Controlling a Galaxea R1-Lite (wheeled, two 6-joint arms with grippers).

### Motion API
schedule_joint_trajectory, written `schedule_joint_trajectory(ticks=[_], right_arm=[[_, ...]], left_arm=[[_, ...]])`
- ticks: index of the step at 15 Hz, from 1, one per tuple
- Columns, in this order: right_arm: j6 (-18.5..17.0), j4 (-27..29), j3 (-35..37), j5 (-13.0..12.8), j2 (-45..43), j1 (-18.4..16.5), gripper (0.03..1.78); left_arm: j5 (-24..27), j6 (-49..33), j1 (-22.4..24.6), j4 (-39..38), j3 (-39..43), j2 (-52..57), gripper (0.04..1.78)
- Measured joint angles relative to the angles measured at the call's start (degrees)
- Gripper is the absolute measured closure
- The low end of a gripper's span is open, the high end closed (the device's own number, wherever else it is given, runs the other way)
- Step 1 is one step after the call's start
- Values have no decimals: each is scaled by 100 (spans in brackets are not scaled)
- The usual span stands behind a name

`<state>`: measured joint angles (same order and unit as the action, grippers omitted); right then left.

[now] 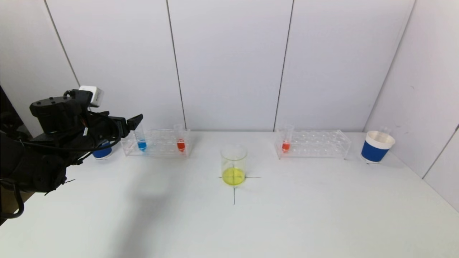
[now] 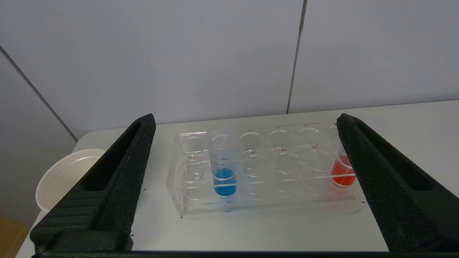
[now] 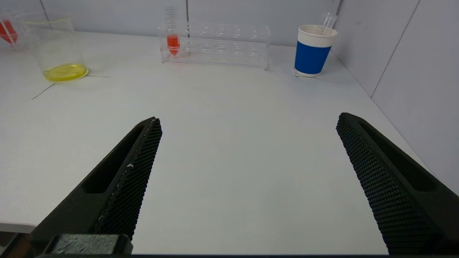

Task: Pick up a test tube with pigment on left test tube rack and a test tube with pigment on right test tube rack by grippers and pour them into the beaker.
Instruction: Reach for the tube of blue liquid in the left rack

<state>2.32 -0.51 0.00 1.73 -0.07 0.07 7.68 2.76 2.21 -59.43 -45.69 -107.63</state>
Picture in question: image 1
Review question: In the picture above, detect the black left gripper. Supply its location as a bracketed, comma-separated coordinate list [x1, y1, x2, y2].
[88, 113, 143, 142]

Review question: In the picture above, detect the test tube with blue liquid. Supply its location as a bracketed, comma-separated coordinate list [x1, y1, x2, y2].
[134, 124, 148, 152]

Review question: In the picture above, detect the clear acrylic test tube rack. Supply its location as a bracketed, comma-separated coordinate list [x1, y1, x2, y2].
[274, 130, 352, 160]
[121, 129, 192, 157]

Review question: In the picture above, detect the test tube with red liquid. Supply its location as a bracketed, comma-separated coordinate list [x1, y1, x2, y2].
[281, 125, 294, 153]
[174, 124, 187, 153]

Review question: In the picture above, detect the clear glass beaker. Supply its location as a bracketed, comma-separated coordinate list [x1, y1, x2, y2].
[220, 144, 248, 186]

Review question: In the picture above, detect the blue and white paper cup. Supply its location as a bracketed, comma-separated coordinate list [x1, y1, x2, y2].
[360, 131, 396, 164]
[93, 142, 112, 160]

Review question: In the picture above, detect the black office chair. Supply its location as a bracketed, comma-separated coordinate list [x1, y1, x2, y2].
[0, 85, 25, 133]

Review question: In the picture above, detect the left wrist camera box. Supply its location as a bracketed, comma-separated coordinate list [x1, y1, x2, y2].
[79, 85, 104, 108]

